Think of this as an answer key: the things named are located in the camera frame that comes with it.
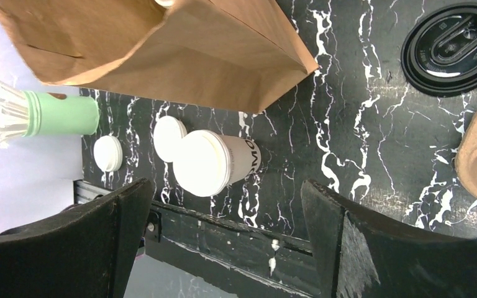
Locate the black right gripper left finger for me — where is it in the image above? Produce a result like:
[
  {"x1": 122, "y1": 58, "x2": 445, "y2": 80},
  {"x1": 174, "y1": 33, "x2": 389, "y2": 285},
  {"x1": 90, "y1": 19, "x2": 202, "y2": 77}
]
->
[{"x1": 0, "y1": 178, "x2": 153, "y2": 297}]

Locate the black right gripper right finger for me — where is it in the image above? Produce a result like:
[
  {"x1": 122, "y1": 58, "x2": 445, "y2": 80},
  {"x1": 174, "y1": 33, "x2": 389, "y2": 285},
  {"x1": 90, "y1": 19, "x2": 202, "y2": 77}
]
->
[{"x1": 301, "y1": 179, "x2": 477, "y2": 297}]

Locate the brown paper bag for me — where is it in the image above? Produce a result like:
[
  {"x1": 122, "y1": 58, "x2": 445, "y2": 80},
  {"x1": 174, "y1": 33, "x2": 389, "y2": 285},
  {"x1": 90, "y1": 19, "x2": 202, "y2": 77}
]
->
[{"x1": 0, "y1": 1, "x2": 318, "y2": 114}]

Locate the white lid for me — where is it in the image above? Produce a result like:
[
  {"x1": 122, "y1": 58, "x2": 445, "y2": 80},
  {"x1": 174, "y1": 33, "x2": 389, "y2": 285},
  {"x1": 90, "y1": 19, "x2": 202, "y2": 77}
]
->
[
  {"x1": 173, "y1": 130, "x2": 230, "y2": 197},
  {"x1": 153, "y1": 115, "x2": 188, "y2": 163},
  {"x1": 93, "y1": 135, "x2": 123, "y2": 172}
]

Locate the black coffee cup lid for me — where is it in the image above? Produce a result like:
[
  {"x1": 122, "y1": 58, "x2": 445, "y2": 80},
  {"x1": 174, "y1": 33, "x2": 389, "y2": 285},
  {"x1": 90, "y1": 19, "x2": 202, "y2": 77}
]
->
[{"x1": 401, "y1": 2, "x2": 477, "y2": 97}]

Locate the green cup of stirrers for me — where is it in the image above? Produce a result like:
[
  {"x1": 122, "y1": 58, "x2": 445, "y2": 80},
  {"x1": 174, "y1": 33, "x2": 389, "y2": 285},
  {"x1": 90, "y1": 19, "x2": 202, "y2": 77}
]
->
[{"x1": 0, "y1": 81, "x2": 99, "y2": 147}]

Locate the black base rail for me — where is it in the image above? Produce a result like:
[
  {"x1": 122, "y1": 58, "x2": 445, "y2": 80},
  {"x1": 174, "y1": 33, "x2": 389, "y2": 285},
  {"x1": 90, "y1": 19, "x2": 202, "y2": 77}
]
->
[{"x1": 72, "y1": 177, "x2": 322, "y2": 298}]

